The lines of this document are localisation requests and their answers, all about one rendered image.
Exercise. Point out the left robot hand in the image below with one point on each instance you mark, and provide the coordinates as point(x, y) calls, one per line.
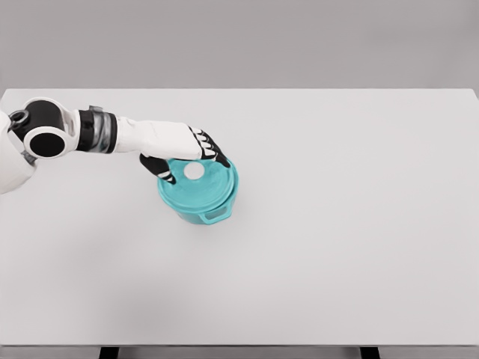
point(170, 140)

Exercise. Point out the teal pot lid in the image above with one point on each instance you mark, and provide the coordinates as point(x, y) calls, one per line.
point(204, 187)

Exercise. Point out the teal pot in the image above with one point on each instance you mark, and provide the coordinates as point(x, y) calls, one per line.
point(209, 215)

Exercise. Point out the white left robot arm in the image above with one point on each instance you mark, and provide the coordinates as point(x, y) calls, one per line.
point(48, 131)

